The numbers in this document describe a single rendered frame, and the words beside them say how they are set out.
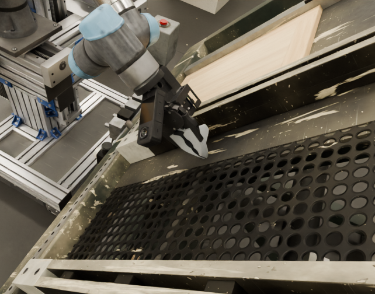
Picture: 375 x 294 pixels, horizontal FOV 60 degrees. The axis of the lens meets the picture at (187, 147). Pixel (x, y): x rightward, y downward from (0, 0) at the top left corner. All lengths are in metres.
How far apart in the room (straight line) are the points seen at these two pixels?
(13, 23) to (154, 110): 0.77
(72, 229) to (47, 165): 1.02
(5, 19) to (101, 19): 0.69
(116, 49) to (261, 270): 0.44
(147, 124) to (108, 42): 0.16
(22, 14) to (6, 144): 0.96
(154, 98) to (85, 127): 1.46
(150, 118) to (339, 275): 0.42
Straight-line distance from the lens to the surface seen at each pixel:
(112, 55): 0.63
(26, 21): 1.29
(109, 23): 0.63
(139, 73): 0.63
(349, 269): 0.32
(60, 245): 0.93
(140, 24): 0.79
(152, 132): 0.60
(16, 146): 2.05
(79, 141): 2.01
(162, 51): 1.61
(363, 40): 0.66
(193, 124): 0.65
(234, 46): 1.24
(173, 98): 0.67
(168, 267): 0.46
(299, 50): 0.89
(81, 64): 0.72
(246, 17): 1.45
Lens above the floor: 1.74
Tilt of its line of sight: 50 degrees down
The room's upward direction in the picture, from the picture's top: 14 degrees clockwise
